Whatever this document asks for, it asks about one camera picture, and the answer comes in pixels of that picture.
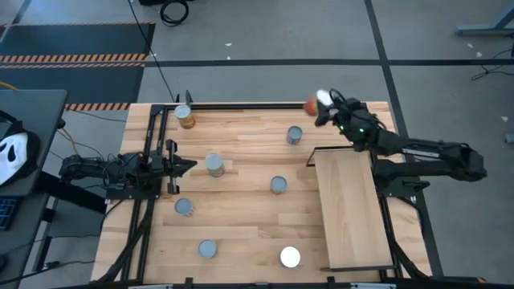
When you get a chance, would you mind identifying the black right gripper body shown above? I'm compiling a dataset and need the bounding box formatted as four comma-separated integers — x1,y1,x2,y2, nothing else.
331,97,381,153

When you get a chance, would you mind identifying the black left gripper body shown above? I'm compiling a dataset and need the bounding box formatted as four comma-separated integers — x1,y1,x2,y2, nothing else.
150,139,181,196

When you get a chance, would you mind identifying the red label tin can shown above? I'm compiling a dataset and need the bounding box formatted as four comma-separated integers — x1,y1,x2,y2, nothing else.
304,89,335,118

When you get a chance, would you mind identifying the brown label tin can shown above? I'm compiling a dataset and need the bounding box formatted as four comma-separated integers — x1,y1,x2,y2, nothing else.
205,153,226,178

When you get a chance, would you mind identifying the blue peaches tin can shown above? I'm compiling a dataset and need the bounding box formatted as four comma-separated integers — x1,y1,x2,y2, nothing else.
285,125,304,145

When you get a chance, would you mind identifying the orange white patterned tin can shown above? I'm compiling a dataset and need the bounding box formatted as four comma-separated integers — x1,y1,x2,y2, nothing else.
173,197,196,218

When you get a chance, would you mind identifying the orange label tin can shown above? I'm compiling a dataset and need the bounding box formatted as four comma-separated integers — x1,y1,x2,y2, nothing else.
173,104,197,130

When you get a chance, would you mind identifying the blue pink label tin can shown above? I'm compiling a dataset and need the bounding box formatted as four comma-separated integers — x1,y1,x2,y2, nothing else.
269,175,288,196

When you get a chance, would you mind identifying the wooden shelf with black legs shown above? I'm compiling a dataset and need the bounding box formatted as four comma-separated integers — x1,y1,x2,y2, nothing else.
306,145,397,273

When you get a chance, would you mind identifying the grey lid tin can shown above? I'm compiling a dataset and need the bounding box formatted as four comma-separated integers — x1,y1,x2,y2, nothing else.
198,238,218,259

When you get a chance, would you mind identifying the black hazard striped floor mat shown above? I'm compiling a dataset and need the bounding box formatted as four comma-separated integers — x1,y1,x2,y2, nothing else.
0,63,145,112
0,22,157,62

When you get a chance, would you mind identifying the white lid tin can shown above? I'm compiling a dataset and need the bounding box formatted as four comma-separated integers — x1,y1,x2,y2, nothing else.
279,246,302,269

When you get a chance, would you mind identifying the dark grey desk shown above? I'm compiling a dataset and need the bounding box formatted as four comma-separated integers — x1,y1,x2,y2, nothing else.
0,88,68,289

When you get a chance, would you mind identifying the grey metal table leg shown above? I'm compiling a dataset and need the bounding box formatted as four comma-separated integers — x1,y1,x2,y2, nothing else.
455,2,514,37

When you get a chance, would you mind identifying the white black ghost mask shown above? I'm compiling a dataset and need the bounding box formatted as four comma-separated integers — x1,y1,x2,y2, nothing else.
0,110,41,189

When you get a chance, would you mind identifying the backlit keyboard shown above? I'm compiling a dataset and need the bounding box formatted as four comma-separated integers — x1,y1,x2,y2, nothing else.
0,196,19,232

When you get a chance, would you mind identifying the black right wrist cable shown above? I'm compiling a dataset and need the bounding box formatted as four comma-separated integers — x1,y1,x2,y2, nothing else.
328,88,348,108

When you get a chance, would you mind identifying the black aluminium table frame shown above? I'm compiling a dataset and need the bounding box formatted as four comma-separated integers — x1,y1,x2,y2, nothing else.
96,102,443,289

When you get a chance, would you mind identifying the long black floor cable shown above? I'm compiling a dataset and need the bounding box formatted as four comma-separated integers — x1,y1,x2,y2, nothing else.
127,0,178,104

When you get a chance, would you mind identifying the thin black floor cable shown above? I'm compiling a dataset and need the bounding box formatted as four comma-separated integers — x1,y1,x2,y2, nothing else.
471,47,514,82

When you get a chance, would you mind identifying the coiled black cable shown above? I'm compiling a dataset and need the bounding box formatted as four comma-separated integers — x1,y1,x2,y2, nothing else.
159,0,190,27

